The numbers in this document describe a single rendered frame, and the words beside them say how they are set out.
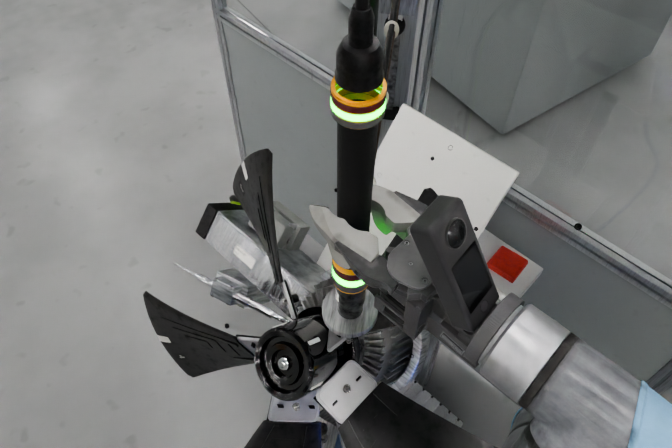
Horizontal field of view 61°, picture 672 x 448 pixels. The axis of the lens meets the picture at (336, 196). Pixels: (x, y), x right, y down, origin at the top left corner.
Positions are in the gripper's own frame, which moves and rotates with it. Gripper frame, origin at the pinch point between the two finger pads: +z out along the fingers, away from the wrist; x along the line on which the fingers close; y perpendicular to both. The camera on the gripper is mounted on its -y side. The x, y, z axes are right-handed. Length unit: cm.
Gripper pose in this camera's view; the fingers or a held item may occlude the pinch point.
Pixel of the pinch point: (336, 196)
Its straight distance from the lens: 57.1
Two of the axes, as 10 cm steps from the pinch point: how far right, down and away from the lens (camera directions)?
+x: 6.9, -5.6, 4.6
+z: -7.2, -5.4, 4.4
